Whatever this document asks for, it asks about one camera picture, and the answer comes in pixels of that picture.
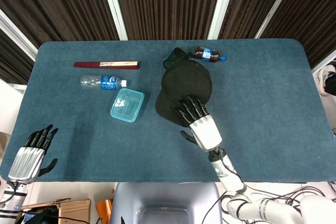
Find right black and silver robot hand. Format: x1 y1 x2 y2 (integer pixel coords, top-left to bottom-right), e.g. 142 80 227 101
175 94 223 152

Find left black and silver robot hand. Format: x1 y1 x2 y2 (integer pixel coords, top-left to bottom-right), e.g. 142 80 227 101
7 124 59 185

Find black baseball cap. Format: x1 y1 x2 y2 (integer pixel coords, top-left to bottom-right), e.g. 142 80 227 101
154 60 213 128

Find black bag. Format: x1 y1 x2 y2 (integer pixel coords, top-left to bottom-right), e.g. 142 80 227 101
23 205 61 224

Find blue table cloth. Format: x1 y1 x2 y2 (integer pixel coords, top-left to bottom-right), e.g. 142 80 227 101
0 38 336 184

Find cola bottle with blue cap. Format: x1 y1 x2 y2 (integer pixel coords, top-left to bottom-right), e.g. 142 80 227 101
193 46 227 63

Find black round cup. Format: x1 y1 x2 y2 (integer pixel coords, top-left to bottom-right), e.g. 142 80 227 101
163 47 189 69

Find clear container with blue lid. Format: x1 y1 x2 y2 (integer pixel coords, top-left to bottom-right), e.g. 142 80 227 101
109 88 146 123

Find grey robot torso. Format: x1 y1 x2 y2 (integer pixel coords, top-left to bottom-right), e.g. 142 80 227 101
109 182 222 224

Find orange bag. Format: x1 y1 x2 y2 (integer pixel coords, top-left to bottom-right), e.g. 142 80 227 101
96 199 114 221

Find clear water bottle blue label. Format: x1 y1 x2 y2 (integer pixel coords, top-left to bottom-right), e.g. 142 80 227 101
80 74 129 90

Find dark red folded fan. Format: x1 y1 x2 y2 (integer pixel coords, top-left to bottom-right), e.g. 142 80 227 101
73 61 140 70

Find white sneakers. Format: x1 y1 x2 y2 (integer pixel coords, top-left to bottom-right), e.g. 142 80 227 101
316 62 336 96

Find white partition post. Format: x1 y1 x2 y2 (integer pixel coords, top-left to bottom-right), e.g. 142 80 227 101
99 0 129 41
0 8 38 62
207 0 239 40
254 0 292 39

